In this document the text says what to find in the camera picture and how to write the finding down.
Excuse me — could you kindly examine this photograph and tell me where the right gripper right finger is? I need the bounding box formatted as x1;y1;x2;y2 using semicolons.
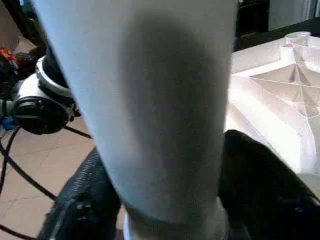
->
219;128;320;240

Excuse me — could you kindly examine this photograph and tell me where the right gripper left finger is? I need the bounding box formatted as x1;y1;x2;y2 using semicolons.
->
36;146;124;240

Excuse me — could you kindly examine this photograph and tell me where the white plastic table top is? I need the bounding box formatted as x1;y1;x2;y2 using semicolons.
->
224;31;320;181

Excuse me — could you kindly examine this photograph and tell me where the white plastic table leg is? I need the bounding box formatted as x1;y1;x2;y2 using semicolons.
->
31;0;241;240

